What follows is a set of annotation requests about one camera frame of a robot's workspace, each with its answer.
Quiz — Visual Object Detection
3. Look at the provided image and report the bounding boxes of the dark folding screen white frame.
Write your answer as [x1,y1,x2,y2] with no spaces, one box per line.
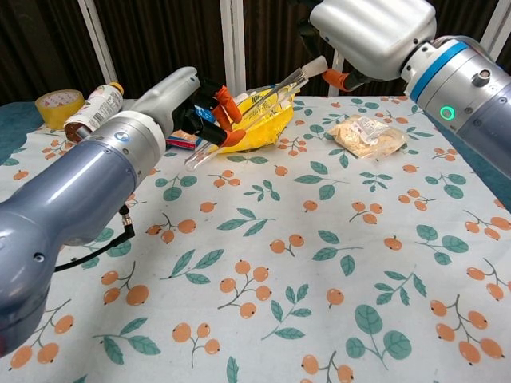
[0,0,511,105]

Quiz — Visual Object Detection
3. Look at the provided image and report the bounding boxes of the yellow marshmallow bag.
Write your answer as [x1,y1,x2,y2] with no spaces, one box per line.
[215,82,301,155]

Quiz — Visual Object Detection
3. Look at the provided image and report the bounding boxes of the white cylindrical block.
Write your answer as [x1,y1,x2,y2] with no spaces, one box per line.
[302,55,328,77]

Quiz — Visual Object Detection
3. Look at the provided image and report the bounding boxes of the clear bag of beige snacks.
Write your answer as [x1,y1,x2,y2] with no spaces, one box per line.
[326,114,409,160]

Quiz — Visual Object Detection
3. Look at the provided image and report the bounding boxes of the white drink bottle yellow cap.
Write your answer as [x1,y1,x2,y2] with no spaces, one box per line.
[64,82,124,143]

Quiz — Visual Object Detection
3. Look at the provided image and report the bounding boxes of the blue snack bag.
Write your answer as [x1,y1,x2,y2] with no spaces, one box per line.
[165,103,216,151]

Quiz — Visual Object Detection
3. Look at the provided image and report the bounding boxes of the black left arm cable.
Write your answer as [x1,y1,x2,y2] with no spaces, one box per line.
[53,205,137,274]

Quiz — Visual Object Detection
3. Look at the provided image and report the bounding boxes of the clear glass test tube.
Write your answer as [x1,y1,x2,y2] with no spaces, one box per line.
[184,68,311,172]

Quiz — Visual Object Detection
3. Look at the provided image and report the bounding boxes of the yellowish clear tape roll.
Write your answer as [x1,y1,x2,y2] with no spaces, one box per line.
[34,89,85,131]

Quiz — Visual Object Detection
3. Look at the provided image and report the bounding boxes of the floral fruit-print tablecloth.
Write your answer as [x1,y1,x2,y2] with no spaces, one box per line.
[0,94,511,383]

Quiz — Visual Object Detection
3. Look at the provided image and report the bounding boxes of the right robot hand orange thumb tip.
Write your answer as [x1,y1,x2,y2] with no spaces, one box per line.
[299,0,438,93]

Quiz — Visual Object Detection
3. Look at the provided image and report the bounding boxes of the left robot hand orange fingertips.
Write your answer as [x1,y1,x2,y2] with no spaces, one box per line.
[129,66,244,147]

